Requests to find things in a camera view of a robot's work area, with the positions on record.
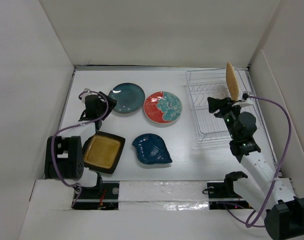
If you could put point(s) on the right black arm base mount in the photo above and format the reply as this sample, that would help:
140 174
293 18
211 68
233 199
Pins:
221 194

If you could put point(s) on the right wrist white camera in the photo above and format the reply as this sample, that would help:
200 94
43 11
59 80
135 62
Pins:
245 101

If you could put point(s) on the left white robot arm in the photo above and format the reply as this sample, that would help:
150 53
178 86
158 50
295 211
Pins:
64 158

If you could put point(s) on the black square plate yellow centre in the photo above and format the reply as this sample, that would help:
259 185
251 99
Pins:
102 152

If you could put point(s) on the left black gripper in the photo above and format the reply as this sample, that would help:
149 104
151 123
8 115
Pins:
111 104

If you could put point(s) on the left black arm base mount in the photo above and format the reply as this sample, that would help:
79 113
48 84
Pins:
104 196

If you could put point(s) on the wrist white camera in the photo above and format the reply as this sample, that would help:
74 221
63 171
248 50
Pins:
245 101
86 92

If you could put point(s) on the white wire dish rack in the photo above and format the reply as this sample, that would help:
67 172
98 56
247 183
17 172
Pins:
203 84

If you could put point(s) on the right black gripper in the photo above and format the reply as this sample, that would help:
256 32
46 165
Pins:
224 105

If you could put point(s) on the dark blue shell-shaped plate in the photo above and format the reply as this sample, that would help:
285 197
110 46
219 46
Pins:
151 150

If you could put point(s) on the orange woven bamboo plate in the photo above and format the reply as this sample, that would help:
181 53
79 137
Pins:
232 82

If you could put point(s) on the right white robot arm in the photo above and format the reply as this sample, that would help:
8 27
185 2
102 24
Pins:
281 210

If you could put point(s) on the round dark teal plate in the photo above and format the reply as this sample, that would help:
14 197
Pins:
129 97

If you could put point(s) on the red and teal floral plate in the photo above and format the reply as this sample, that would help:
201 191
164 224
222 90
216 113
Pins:
163 107

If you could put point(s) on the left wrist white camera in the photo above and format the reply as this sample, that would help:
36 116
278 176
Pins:
86 92

